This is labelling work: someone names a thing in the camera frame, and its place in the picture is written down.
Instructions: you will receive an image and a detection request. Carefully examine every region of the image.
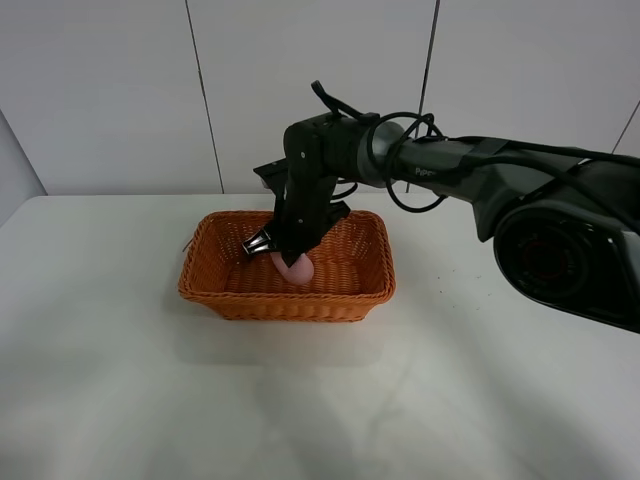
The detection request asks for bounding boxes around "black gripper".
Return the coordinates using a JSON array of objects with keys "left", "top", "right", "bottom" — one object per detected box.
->
[{"left": 242, "top": 114, "right": 361, "bottom": 267}]

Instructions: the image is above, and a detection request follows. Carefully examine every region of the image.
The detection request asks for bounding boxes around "pink peach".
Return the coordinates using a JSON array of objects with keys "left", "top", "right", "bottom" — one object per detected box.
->
[{"left": 271, "top": 252, "right": 314, "bottom": 285}]

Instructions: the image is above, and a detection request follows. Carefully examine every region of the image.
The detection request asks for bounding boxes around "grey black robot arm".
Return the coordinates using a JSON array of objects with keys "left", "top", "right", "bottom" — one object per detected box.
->
[{"left": 243, "top": 112, "right": 639, "bottom": 332}]

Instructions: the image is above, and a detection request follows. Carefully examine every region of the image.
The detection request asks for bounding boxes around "orange woven plastic basket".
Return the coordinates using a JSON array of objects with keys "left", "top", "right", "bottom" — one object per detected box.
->
[{"left": 178, "top": 210, "right": 396, "bottom": 322}]

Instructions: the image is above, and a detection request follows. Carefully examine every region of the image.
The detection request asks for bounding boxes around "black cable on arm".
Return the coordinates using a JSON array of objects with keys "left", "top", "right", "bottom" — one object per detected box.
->
[{"left": 310, "top": 80, "right": 640, "bottom": 213}]

